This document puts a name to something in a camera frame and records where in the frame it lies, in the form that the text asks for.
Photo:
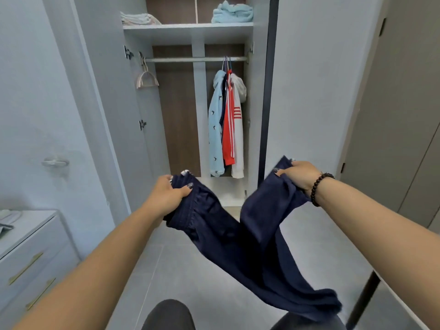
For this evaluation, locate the folded light blue towel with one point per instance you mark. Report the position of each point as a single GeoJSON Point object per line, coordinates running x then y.
{"type": "Point", "coordinates": [233, 14]}

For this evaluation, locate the blue clothes hanger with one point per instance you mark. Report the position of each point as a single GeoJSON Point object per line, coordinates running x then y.
{"type": "Point", "coordinates": [227, 63]}

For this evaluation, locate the dark navy hanging garment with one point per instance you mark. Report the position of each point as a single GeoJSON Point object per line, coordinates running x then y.
{"type": "Point", "coordinates": [223, 99]}

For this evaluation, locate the white wardrobe door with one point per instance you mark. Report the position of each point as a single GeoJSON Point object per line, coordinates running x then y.
{"type": "Point", "coordinates": [103, 99]}

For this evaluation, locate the black wardrobe door edge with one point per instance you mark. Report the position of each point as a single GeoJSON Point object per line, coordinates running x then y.
{"type": "Point", "coordinates": [268, 82]}

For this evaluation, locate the person's right leg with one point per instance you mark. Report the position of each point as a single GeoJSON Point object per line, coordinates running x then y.
{"type": "Point", "coordinates": [309, 324]}

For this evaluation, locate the white dresser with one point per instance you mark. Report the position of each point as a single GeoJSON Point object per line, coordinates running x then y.
{"type": "Point", "coordinates": [31, 257]}

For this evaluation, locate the white wardrobe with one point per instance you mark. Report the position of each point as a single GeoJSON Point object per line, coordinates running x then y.
{"type": "Point", "coordinates": [178, 99]}

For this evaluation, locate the person's right forearm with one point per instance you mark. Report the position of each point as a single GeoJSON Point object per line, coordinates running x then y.
{"type": "Point", "coordinates": [385, 230]}

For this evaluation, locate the person's right hand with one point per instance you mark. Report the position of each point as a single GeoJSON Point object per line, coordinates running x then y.
{"type": "Point", "coordinates": [302, 175]}

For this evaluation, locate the person's right thumb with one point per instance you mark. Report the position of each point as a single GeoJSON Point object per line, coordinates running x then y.
{"type": "Point", "coordinates": [283, 171]}

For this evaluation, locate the light blue printed shirt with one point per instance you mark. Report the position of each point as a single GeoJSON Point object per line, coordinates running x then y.
{"type": "Point", "coordinates": [216, 133]}

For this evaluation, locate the black table leg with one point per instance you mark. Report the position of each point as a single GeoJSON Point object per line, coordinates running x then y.
{"type": "Point", "coordinates": [362, 300]}

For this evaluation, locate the black door hinge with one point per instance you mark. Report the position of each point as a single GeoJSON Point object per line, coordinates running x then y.
{"type": "Point", "coordinates": [128, 52]}
{"type": "Point", "coordinates": [142, 125]}

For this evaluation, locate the person's leg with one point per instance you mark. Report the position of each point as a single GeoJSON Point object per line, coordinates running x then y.
{"type": "Point", "coordinates": [309, 324]}
{"type": "Point", "coordinates": [168, 317]}

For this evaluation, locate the taupe room door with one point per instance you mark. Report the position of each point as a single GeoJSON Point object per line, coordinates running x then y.
{"type": "Point", "coordinates": [395, 116]}

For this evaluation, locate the metal clothes rail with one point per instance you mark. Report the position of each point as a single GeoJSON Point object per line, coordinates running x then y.
{"type": "Point", "coordinates": [192, 59]}

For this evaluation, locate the folded white cloth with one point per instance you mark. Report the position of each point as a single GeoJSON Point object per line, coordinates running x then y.
{"type": "Point", "coordinates": [137, 19]}

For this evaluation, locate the red striped jacket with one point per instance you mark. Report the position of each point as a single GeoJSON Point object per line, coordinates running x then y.
{"type": "Point", "coordinates": [228, 133]}

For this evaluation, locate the person's left leg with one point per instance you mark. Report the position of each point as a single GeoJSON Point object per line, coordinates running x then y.
{"type": "Point", "coordinates": [168, 317]}

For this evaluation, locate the navy blue trousers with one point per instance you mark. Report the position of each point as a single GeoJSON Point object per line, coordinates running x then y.
{"type": "Point", "coordinates": [254, 237]}

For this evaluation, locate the white wall hook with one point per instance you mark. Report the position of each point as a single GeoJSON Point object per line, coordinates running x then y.
{"type": "Point", "coordinates": [55, 162]}

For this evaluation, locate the person's left thumb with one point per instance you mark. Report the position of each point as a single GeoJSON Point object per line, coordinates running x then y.
{"type": "Point", "coordinates": [184, 192]}

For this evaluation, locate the white hooded jacket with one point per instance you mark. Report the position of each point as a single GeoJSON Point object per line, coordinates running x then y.
{"type": "Point", "coordinates": [238, 144]}

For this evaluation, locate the person's left hand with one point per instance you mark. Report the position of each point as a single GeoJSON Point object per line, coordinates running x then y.
{"type": "Point", "coordinates": [165, 199]}

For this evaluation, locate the person's left forearm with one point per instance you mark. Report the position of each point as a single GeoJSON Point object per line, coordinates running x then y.
{"type": "Point", "coordinates": [92, 274]}

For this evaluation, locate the pink clothes hanger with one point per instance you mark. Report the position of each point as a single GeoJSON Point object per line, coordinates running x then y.
{"type": "Point", "coordinates": [147, 80]}

